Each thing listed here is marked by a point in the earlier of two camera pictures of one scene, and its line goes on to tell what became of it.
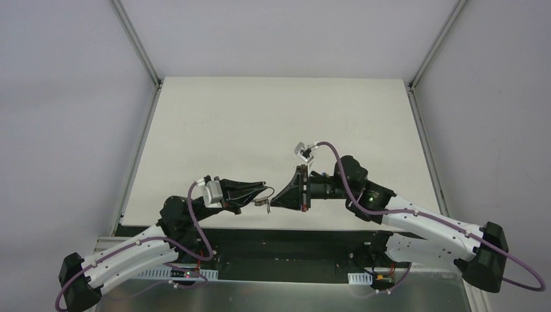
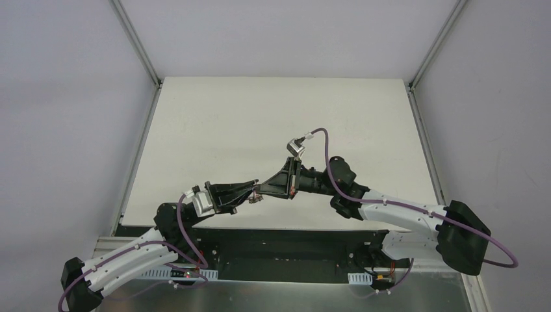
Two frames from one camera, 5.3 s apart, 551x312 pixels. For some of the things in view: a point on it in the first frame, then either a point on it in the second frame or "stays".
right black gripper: (305, 188) to (294, 177)
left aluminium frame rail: (121, 234) stays
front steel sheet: (281, 296) stays
